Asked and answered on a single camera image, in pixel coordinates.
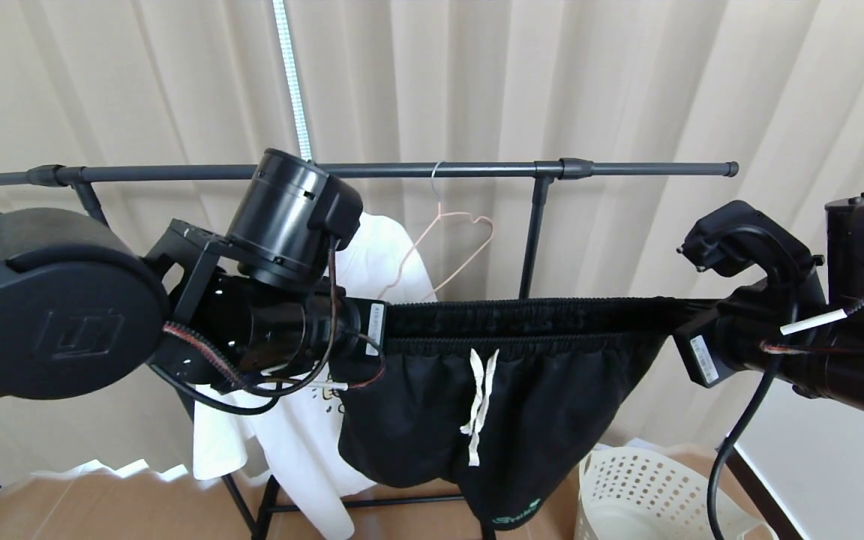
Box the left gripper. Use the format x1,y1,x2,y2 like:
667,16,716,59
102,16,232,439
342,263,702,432
303,296,390,370

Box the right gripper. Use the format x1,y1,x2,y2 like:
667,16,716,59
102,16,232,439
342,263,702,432
672,287,787,389

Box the white printed T-shirt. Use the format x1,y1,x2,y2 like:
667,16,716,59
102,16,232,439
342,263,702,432
191,212,439,540

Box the pink clothes hanger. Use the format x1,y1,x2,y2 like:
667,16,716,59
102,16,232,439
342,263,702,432
376,160,495,302

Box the black garment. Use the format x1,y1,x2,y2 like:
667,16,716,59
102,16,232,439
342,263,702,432
337,295,714,532

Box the white laundry basket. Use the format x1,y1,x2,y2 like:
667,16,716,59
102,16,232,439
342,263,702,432
574,445,778,540

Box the black clothes rack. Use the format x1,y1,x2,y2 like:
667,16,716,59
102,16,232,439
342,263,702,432
0,158,740,540

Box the beige curtain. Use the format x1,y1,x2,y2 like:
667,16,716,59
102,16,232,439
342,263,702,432
0,0,864,481

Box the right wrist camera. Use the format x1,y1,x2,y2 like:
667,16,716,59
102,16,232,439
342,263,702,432
676,199,825,290

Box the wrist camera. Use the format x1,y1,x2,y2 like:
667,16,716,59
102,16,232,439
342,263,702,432
318,176,365,252
676,199,825,290

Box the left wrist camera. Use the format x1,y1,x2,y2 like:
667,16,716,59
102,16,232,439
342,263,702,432
318,176,365,252

